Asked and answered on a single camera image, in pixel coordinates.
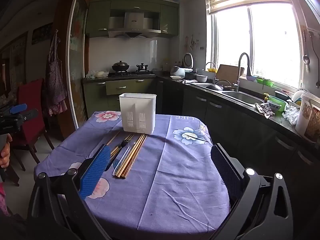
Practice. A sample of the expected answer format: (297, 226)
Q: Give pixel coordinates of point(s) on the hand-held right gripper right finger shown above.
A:
(226, 172)

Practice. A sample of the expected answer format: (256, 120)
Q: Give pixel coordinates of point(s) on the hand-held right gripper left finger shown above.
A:
(96, 170)

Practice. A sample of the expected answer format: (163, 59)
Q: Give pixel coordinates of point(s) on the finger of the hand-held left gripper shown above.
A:
(29, 115)
(17, 108)

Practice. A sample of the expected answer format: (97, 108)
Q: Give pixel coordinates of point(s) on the clear plastic spoon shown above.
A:
(121, 161)

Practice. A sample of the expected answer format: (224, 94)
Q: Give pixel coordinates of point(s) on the black plastic fork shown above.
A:
(122, 145)

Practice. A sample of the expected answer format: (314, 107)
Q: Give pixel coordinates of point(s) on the pile of wooden chopsticks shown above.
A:
(131, 156)

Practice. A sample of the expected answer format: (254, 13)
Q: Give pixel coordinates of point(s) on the white plastic utensil holder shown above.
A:
(137, 113)

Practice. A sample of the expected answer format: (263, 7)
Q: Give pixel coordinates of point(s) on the person's left hand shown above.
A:
(6, 155)

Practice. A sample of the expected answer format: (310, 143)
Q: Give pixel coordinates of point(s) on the red chair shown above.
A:
(31, 105)

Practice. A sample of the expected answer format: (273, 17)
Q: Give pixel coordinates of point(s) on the checked hanging apron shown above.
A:
(55, 80)

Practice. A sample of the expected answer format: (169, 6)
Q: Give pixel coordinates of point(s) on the purple floral tablecloth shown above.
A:
(175, 180)

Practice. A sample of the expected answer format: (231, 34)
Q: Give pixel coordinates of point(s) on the dark lower cabinets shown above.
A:
(225, 120)

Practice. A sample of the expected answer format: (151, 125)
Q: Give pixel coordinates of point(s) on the sliding glass door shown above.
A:
(76, 67)

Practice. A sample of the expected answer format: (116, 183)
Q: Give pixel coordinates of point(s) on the green lower cabinets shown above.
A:
(95, 95)

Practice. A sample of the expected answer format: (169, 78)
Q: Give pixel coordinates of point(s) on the green cabinets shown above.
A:
(95, 95)
(98, 17)

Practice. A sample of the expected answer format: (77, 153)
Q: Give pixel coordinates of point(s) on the patterned rag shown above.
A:
(265, 110)

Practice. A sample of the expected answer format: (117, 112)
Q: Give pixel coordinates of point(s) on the steel double sink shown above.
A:
(242, 98)

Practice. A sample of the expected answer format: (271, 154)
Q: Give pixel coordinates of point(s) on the white plastic bags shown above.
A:
(97, 74)

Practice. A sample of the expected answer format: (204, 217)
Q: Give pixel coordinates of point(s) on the blue patterned bowl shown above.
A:
(273, 105)

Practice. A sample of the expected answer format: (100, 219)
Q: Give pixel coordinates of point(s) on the yellow soap pump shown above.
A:
(266, 97)

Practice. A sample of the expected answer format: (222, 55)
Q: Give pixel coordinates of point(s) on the crumpled clear plastic bag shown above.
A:
(291, 115)

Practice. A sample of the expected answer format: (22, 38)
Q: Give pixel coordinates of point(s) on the green plastic basin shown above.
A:
(282, 102)

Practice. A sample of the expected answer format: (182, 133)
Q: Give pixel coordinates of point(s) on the white plastic bucket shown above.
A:
(306, 120)

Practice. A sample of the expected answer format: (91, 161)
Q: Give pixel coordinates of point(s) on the white bowl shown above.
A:
(201, 78)

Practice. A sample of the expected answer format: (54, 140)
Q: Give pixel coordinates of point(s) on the purple bowl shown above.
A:
(250, 78)

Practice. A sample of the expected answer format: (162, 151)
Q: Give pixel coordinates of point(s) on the grey dish rag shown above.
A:
(188, 81)

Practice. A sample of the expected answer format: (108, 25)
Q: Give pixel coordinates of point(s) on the green plastic containers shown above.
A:
(265, 81)

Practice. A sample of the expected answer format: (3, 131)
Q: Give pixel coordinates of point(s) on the wooden cutting board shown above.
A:
(228, 73)

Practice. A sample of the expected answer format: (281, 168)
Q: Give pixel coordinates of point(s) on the small steel faucet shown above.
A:
(214, 72)

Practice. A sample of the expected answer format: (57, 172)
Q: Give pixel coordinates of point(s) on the gas stove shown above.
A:
(132, 74)

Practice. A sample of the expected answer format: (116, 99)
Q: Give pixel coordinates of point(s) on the black lidded wok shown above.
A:
(120, 66)

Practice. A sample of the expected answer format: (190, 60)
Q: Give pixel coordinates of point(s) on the black inner pot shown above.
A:
(191, 75)

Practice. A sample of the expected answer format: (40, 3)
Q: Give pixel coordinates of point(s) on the yellow basket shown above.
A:
(212, 70)

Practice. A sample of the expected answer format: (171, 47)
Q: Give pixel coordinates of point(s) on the white plates in rack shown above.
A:
(300, 96)

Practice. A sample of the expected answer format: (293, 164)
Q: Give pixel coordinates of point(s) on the white plate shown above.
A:
(177, 77)

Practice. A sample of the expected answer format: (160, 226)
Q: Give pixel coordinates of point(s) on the tall steel faucet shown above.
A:
(240, 62)

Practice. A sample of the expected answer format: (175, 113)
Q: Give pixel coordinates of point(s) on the small lidded pot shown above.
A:
(142, 67)

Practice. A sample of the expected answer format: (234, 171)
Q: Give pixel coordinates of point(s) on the white rice cooker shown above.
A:
(178, 70)

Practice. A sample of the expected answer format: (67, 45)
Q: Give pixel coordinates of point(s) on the dark sauce bottles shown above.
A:
(178, 64)

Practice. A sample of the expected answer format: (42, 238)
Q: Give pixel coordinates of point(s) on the green upper cabinets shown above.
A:
(98, 17)

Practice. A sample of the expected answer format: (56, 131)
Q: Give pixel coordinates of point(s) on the cooking oil bottle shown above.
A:
(166, 65)

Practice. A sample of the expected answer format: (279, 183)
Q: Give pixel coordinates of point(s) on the window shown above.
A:
(272, 42)

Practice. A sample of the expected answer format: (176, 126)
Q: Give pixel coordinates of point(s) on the hanging steel ladle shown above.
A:
(306, 58)

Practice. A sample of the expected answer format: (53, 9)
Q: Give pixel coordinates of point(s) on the steel range hood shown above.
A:
(133, 21)

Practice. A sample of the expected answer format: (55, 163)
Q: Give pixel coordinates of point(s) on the wall stickers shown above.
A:
(192, 42)

